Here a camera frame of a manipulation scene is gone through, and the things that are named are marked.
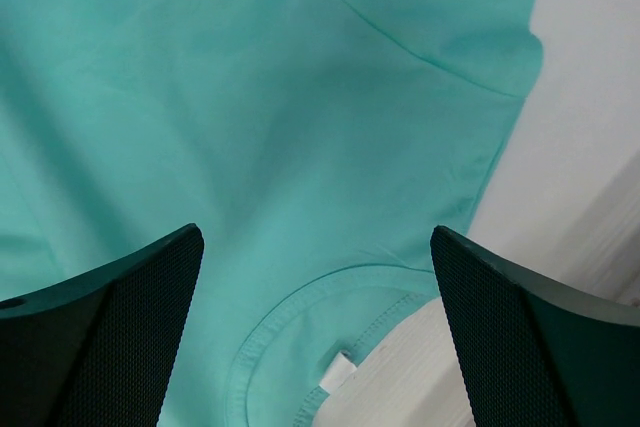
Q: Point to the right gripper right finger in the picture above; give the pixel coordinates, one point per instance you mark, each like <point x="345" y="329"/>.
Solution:
<point x="533" y="351"/>

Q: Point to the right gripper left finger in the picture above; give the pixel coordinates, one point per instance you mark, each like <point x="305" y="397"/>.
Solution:
<point x="98" y="349"/>

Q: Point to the teal t shirt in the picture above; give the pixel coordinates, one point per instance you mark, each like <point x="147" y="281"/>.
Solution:
<point x="316" y="143"/>

